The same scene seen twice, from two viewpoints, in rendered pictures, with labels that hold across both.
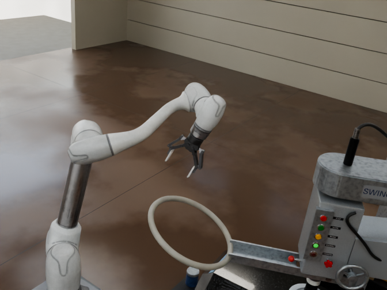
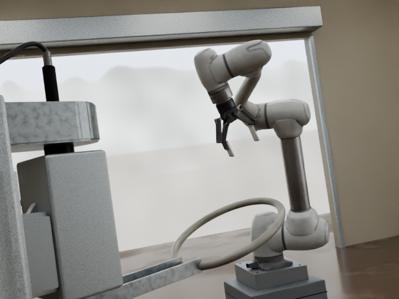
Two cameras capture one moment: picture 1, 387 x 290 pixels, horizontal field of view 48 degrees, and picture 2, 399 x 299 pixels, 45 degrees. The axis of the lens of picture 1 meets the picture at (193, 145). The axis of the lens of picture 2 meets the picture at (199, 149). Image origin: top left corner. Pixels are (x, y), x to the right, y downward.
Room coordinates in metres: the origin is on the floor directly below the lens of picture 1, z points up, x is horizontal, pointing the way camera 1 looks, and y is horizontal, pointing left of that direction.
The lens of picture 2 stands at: (3.04, -1.51, 1.43)
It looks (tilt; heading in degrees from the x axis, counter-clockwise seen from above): 2 degrees up; 132
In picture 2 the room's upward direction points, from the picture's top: 8 degrees counter-clockwise
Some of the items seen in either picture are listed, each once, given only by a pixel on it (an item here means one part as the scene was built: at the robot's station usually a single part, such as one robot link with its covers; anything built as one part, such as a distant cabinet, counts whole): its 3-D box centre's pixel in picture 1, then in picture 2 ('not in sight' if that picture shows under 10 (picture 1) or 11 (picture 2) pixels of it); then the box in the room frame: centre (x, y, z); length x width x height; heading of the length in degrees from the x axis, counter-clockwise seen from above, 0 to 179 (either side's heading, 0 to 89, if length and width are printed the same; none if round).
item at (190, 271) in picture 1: (192, 277); not in sight; (2.63, -0.11, 0.08); 0.10 x 0.10 x 0.13
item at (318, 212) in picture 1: (318, 234); not in sight; (1.62, -0.61, 1.35); 0.08 x 0.03 x 0.28; 84
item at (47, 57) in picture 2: (352, 146); (50, 79); (1.73, -0.69, 1.76); 0.04 x 0.04 x 0.17
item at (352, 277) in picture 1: (351, 271); not in sight; (1.60, -0.80, 1.18); 0.15 x 0.10 x 0.15; 84
